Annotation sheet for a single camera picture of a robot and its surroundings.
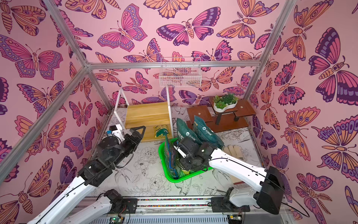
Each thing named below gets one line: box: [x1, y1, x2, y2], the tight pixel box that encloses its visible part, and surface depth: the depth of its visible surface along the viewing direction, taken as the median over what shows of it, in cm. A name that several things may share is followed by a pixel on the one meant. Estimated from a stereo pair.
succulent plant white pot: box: [213, 93, 240, 113], surface depth 85 cm
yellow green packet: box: [153, 124, 169, 138], surface depth 99 cm
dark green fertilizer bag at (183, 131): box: [176, 118, 203, 146], surface depth 73 cm
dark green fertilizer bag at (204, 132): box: [192, 114, 225, 147], surface depth 73 cm
